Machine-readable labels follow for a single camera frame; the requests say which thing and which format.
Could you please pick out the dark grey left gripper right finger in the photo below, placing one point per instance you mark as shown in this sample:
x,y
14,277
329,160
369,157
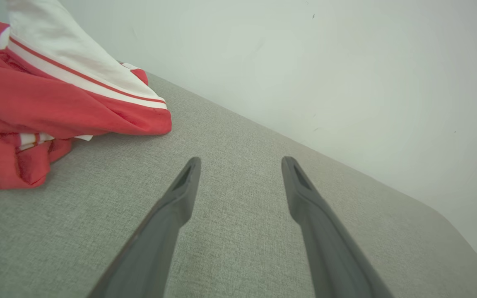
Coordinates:
x,y
329,252

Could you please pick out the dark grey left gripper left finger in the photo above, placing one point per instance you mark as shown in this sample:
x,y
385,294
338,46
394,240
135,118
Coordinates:
x,y
151,248

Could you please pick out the red shorts with white hem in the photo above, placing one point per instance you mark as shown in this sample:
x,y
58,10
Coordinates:
x,y
6,165

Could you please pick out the red white basketball jersey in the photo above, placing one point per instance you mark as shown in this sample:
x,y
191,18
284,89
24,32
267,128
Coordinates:
x,y
48,99

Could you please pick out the grey fabric sofa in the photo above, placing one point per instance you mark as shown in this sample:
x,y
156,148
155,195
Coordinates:
x,y
238,198

